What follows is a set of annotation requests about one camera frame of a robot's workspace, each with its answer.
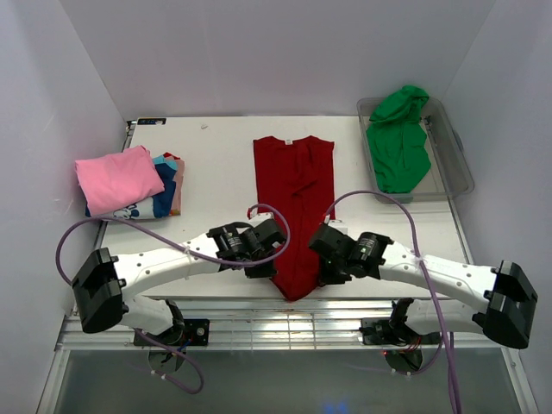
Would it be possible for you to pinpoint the aluminium frame rail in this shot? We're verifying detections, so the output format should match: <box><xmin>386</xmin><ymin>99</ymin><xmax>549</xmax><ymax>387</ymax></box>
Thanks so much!
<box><xmin>55</xmin><ymin>298</ymin><xmax>500</xmax><ymax>351</ymax></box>

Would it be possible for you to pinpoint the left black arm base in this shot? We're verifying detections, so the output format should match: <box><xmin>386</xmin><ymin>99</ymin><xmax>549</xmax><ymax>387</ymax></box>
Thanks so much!
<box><xmin>145</xmin><ymin>318</ymin><xmax>210</xmax><ymax>348</ymax></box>

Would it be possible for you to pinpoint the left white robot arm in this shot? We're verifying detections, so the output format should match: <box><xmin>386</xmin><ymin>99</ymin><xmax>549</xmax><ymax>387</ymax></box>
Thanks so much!
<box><xmin>72</xmin><ymin>218</ymin><xmax>286</xmax><ymax>346</ymax></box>

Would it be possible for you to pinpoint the blue label sticker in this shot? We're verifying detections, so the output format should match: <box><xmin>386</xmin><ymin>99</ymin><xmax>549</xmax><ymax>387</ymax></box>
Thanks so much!
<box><xmin>136</xmin><ymin>117</ymin><xmax>166</xmax><ymax>126</ymax></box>

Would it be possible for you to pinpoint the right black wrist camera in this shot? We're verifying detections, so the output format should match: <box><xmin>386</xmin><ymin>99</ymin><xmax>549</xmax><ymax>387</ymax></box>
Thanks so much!
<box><xmin>308</xmin><ymin>223</ymin><xmax>356</xmax><ymax>260</ymax></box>

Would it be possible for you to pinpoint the dark red t-shirt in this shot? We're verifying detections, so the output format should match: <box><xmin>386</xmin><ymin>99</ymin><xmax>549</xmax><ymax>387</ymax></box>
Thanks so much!
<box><xmin>253</xmin><ymin>135</ymin><xmax>335</xmax><ymax>301</ymax></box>

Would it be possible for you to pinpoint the clear plastic bin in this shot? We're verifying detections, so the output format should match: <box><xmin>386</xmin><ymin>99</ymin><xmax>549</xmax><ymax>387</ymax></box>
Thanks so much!
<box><xmin>357</xmin><ymin>97</ymin><xmax>474</xmax><ymax>204</ymax></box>

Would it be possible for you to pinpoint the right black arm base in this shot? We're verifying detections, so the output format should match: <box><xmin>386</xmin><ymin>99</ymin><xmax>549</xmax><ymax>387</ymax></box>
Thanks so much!
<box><xmin>359</xmin><ymin>318</ymin><xmax>418</xmax><ymax>346</ymax></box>

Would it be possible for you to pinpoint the pink folded t-shirt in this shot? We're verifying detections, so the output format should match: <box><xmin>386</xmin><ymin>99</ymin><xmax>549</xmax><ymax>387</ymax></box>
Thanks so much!
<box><xmin>75</xmin><ymin>146</ymin><xmax>165</xmax><ymax>216</ymax></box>

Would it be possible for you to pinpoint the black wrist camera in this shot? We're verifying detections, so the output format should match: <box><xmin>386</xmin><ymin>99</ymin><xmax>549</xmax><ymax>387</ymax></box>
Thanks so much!
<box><xmin>308</xmin><ymin>223</ymin><xmax>356</xmax><ymax>260</ymax></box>
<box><xmin>250</xmin><ymin>218</ymin><xmax>287</xmax><ymax>255</ymax></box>

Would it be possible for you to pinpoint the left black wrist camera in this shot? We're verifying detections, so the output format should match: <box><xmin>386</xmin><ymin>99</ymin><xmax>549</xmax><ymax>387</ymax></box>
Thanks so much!
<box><xmin>250</xmin><ymin>218</ymin><xmax>287</xmax><ymax>255</ymax></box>

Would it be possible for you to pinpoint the green t-shirt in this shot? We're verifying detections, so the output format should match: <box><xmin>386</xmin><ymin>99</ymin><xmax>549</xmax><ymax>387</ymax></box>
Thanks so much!
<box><xmin>366</xmin><ymin>85</ymin><xmax>431</xmax><ymax>194</ymax></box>

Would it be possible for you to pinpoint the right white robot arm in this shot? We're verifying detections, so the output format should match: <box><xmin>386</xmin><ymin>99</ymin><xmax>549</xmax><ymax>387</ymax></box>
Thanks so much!
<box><xmin>309</xmin><ymin>224</ymin><xmax>538</xmax><ymax>349</ymax></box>

